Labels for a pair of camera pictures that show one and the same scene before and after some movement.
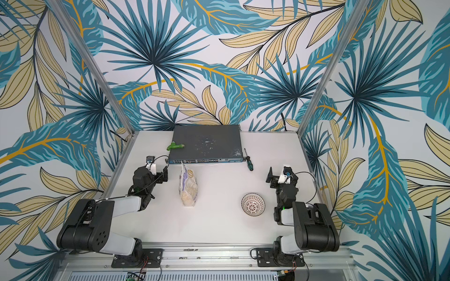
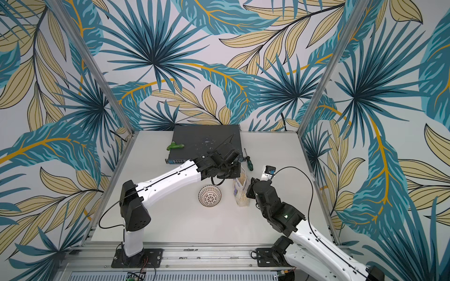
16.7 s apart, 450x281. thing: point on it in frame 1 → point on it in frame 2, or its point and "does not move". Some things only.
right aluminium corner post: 354,24 does not move
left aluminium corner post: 65,19 does not move
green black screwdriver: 251,166 does not move
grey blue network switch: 206,143 does not move
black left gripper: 161,178 → 237,171
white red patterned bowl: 253,205 → 210,195
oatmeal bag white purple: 188,187 → 240,189
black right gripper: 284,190 → 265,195
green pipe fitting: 174,146 does not move
